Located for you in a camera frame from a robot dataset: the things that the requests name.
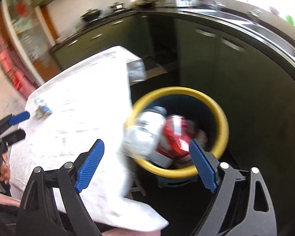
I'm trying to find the red hanging apron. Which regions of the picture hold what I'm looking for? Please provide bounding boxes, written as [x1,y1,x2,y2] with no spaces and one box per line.
[0,29,38,100]

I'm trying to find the green kitchen cabinets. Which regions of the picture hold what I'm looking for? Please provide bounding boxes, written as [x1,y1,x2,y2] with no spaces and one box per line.
[51,10,295,156]

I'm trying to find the yellow rimmed trash bin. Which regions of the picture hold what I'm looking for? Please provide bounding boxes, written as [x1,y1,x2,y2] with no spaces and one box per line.
[124,86,230,180]

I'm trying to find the white plastic bag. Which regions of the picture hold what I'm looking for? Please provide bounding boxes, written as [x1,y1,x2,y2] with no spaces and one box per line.
[122,106,167,159]

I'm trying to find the white floral tablecloth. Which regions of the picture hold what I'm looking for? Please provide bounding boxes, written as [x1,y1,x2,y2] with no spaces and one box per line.
[9,46,168,232]

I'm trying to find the person left hand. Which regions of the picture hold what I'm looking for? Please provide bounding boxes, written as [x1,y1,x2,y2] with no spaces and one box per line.
[0,153,10,184]

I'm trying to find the black wok on stove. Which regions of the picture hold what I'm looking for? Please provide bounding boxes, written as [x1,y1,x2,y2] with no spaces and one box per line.
[80,9,102,22]

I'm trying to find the red instant noodle cup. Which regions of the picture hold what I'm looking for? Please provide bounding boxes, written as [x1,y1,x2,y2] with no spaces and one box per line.
[157,114,193,160]

